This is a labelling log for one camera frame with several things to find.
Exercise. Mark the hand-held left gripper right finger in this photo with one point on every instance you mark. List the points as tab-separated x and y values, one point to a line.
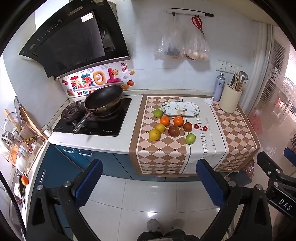
210	183

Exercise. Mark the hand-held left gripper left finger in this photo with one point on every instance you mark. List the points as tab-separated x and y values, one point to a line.
89	183

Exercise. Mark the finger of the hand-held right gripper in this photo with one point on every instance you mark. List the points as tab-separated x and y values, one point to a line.
290	153
268	164

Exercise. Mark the dark red tomato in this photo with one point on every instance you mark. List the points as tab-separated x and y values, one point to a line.
187	126

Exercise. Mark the dark brown tomato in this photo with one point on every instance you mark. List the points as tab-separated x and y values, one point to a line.
174	131

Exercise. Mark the orange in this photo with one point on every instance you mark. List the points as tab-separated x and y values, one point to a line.
165	121
178	121

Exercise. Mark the yellow lemon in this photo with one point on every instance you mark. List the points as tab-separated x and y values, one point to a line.
160	128
154	135

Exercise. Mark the patterned oval plate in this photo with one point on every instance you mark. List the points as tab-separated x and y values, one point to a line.
180	108

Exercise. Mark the green apple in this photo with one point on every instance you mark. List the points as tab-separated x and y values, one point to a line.
190	138
158	113

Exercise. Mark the dark bin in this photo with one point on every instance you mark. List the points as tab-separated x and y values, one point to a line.
240	178

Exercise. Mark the grey slipper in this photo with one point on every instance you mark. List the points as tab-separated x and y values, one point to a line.
177	223
153	225

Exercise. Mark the sliding glass door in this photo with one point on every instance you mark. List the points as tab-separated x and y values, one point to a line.
277	97

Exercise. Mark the checkered brown table cloth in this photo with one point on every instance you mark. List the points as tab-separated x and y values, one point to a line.
161	148

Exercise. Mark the black gas stove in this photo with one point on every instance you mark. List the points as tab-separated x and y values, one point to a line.
111	125

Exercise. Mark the small orange fruit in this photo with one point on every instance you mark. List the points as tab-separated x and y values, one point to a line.
25	180

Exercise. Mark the white cup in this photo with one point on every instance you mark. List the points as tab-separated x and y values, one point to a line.
46	131

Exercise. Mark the person's dark pants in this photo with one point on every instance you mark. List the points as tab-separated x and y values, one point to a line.
166	236

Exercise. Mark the cream utensil holder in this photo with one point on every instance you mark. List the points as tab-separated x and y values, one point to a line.
230	100

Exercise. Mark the dish rack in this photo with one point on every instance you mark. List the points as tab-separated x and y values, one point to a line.
18	136

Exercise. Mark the black wok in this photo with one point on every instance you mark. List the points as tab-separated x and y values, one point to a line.
104	97

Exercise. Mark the bundle of chopsticks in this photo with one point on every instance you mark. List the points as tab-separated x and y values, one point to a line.
236	82

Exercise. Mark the metal ladle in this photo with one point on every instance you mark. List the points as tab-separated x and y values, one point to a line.
243	76

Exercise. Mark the grey spray can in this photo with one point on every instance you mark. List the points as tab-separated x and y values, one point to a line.
219	87

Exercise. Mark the clear plastic bag of eggs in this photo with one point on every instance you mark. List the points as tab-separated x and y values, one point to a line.
196	49

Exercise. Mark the black range hood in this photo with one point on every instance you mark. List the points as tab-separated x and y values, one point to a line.
69	41

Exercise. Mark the clear plastic bag dark contents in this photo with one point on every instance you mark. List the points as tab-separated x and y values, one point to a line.
170	44

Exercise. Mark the red scissors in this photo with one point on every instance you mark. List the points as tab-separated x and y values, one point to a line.
197	22

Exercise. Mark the white wall outlet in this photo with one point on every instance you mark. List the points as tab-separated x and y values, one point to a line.
221	65
230	67
238	68

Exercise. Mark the colourful wall sticker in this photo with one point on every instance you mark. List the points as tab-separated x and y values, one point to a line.
97	80

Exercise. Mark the white hook rail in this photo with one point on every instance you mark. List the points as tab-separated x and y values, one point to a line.
189	12

